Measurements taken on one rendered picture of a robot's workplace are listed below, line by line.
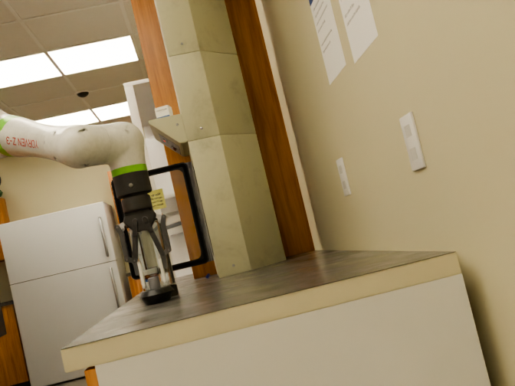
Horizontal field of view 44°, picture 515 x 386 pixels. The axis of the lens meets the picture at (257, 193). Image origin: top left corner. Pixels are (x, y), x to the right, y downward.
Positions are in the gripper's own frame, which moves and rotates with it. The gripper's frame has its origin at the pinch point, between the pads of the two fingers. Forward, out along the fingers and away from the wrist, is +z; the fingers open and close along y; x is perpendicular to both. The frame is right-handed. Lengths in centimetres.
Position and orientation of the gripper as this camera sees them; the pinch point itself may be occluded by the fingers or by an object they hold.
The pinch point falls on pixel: (152, 273)
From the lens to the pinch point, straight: 166.3
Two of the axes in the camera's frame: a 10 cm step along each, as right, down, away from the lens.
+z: 2.3, 9.7, -0.7
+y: -9.7, 2.2, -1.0
